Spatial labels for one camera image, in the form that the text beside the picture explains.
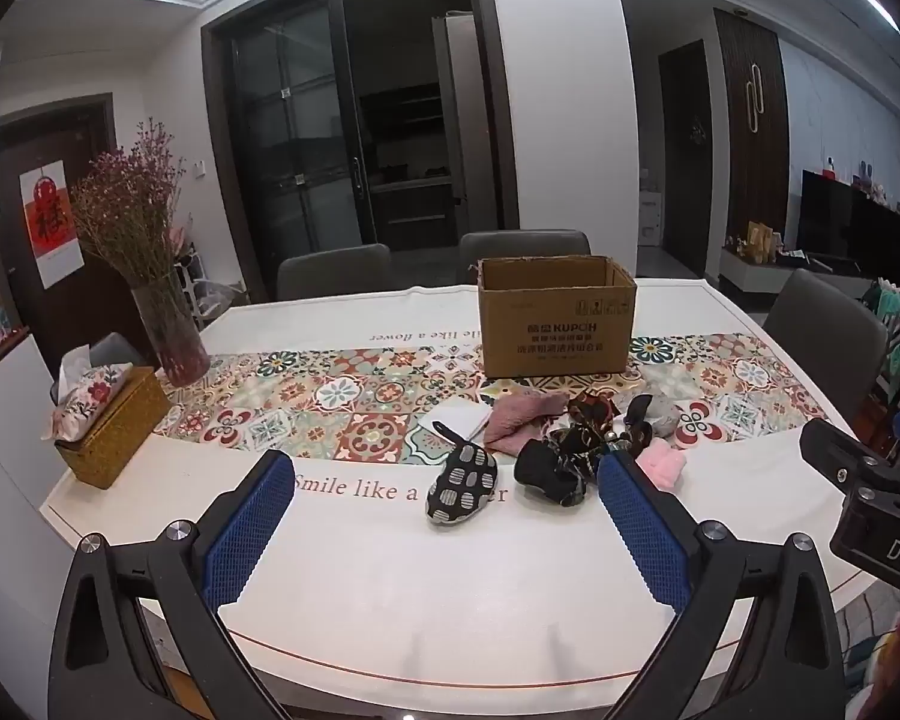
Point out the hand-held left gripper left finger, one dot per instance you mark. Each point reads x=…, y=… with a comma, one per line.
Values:
x=251, y=529

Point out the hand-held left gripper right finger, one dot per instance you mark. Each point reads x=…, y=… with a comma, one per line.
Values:
x=645, y=532

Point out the pink fuzzy cloth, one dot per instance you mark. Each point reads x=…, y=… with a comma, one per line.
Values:
x=521, y=420

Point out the brown cardboard box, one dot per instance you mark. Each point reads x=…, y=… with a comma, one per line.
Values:
x=555, y=322

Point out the light pink sock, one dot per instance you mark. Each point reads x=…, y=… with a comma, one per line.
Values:
x=658, y=469

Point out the black cloth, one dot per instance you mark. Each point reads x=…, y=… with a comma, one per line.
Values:
x=547, y=469

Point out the grey branch-print pouch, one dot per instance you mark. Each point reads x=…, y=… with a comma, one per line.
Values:
x=664, y=416

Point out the grey dining chair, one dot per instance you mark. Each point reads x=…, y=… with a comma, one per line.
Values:
x=334, y=270
x=825, y=330
x=525, y=244

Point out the dark floral scrunchie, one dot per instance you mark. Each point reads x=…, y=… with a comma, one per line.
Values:
x=592, y=416

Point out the woven yellow tissue box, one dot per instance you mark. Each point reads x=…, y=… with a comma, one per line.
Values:
x=124, y=435

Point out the tile-print white tablecloth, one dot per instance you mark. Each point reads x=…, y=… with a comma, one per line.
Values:
x=360, y=405

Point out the black dotted fabric pouch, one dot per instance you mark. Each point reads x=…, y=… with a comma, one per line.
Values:
x=461, y=480

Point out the white television cabinet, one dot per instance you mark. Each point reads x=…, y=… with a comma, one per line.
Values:
x=757, y=274

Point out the glass vase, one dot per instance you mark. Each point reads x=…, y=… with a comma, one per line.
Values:
x=172, y=345

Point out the floral fabric tissue cover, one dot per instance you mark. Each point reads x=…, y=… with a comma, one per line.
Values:
x=90, y=401

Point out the white folded cloth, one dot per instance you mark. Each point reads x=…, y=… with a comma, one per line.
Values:
x=461, y=416

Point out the white tissue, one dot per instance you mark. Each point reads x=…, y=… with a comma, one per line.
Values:
x=73, y=367

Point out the white storage rack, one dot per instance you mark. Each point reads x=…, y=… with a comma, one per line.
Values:
x=199, y=281

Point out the dried flower bouquet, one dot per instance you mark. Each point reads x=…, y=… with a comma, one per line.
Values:
x=131, y=217

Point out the dark hallway door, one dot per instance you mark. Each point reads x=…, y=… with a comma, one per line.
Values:
x=690, y=157

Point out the dark wooden door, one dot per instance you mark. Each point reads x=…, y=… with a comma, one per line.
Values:
x=94, y=157

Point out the dark sliding glass door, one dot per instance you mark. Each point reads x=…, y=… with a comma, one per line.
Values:
x=300, y=127

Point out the red and white wall calendar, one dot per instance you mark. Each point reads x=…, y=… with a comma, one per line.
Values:
x=49, y=225

